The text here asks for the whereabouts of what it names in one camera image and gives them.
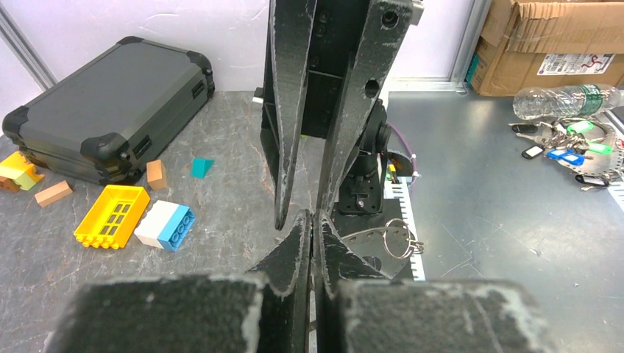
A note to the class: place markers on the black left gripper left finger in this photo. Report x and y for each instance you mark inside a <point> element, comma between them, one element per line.
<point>265,309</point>

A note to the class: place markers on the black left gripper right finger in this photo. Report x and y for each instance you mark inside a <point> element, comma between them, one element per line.
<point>360,310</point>

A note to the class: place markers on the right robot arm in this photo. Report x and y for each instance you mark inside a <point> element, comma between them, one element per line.
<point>361,191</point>

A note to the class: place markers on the yellow window brick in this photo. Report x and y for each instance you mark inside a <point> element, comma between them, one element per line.
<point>113,217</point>

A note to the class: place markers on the cardboard box on bench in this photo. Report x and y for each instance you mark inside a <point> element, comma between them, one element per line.
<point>547,44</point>

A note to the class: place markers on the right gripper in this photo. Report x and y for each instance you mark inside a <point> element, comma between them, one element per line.
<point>326,63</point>

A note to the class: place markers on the perforated metal ring plate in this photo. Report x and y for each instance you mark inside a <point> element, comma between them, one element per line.
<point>389,247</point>

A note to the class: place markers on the tan wooden block near case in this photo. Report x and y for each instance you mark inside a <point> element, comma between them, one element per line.
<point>53,194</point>

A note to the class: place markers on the orange green brown brick stack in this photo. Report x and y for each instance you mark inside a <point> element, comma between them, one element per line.
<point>17,173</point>

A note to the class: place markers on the teal small block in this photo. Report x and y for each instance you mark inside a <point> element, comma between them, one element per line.
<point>200,167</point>

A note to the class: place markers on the dark grey hard case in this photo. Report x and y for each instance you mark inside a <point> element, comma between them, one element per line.
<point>107,120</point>

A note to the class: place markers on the clear plastic water bottle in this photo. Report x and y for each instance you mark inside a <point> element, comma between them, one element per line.
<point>566,101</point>

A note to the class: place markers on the white and blue brick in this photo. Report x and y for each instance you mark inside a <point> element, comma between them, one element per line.
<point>165,225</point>

